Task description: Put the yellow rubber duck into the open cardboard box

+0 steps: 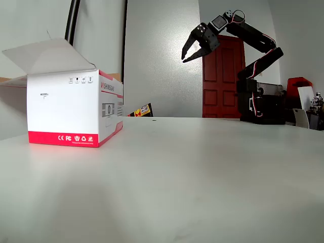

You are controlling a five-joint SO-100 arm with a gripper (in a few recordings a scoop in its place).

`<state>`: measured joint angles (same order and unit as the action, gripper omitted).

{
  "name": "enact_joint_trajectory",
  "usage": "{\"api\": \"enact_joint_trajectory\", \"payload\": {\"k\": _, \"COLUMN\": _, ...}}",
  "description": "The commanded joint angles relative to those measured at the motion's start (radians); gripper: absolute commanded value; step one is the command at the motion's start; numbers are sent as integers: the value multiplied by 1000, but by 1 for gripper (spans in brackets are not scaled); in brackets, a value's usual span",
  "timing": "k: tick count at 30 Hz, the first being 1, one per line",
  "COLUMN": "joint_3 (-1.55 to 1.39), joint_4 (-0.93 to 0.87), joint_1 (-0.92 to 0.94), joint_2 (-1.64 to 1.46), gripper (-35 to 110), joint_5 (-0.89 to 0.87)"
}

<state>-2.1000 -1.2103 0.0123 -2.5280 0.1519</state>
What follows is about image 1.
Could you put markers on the white and red product box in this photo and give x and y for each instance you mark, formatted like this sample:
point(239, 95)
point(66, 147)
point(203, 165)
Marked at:
point(63, 108)

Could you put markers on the black equipment block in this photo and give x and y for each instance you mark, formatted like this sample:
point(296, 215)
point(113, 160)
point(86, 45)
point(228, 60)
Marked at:
point(270, 105)

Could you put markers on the black camera stand pole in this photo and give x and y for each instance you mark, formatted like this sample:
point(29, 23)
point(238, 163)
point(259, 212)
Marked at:
point(73, 17)

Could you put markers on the red wooden door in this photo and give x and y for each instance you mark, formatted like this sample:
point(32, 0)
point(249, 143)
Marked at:
point(222, 83)

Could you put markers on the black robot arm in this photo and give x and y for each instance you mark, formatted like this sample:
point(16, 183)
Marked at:
point(253, 33)

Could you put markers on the white board sheet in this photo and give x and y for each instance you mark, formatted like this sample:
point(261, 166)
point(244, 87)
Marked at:
point(305, 97)

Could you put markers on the silver black microscope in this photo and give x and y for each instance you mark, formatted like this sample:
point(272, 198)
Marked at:
point(317, 101)

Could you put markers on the dark partition frame strip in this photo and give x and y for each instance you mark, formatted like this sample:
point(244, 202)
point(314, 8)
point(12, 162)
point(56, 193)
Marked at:
point(124, 38)

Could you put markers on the white chair back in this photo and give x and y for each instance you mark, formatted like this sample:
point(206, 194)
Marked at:
point(301, 119)

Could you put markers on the red 3D printer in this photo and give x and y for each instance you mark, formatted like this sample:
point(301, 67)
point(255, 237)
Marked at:
point(294, 83)

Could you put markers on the yellow and black packet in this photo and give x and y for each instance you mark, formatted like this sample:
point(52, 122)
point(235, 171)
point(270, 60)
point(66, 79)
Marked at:
point(143, 110)

